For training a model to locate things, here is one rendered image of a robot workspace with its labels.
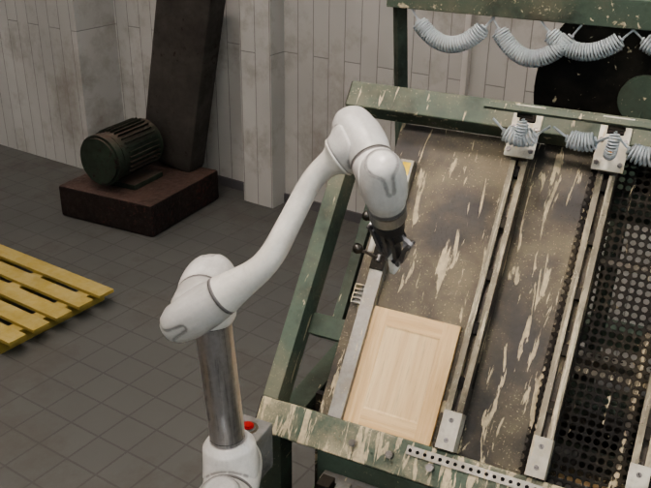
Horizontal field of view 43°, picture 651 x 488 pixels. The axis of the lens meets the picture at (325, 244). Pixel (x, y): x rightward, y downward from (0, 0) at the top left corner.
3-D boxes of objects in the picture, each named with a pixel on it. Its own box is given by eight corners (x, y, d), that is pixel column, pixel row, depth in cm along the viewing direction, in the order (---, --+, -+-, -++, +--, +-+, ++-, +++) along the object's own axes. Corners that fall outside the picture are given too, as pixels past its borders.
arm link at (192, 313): (199, 286, 190) (210, 260, 202) (141, 324, 195) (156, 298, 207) (234, 326, 194) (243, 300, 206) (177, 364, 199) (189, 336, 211)
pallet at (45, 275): (-109, 299, 531) (-112, 284, 526) (5, 254, 592) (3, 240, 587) (4, 363, 467) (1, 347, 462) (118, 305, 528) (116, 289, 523)
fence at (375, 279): (330, 415, 285) (327, 414, 281) (404, 162, 302) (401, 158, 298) (344, 419, 283) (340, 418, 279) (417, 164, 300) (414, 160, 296)
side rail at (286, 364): (274, 398, 300) (263, 395, 290) (357, 121, 320) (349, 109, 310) (289, 402, 298) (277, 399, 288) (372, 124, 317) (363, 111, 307)
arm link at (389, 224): (381, 180, 192) (383, 196, 197) (358, 208, 189) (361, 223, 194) (414, 197, 188) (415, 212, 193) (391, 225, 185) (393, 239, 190)
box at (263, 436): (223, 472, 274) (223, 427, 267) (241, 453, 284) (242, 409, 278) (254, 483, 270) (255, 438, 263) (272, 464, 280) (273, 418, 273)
